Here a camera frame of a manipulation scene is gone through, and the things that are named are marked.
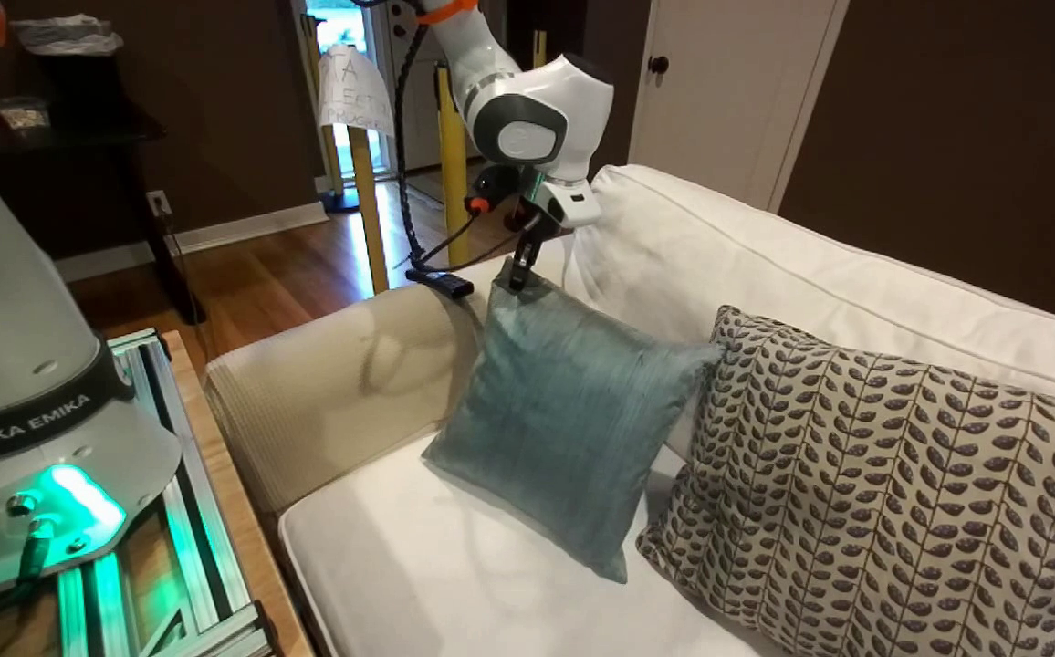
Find white cloth pile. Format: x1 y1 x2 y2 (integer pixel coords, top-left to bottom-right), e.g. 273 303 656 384
12 11 130 62

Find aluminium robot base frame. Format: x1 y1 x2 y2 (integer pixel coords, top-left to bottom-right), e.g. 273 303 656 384
0 325 276 657

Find white door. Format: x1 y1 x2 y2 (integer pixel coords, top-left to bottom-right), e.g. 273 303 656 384
623 0 854 217

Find leaf pattern pillow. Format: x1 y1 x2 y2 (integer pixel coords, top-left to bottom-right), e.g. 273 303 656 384
637 303 1055 657

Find black side table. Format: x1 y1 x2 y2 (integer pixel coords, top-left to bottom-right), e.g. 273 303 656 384
0 46 210 327

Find white sofa seat cushion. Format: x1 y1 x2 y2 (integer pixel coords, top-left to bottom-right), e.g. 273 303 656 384
276 432 723 657

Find white sofa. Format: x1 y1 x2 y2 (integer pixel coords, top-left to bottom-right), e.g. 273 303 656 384
201 160 1055 657

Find blue silk pillow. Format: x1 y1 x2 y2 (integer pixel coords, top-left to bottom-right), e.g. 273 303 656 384
419 271 725 587

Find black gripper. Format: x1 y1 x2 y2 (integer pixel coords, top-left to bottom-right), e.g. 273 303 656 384
499 199 562 294

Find black remote control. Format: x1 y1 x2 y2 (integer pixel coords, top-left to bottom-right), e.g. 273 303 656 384
401 264 480 305

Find white sofa back cushion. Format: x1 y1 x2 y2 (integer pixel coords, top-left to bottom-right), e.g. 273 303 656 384
556 160 1055 466

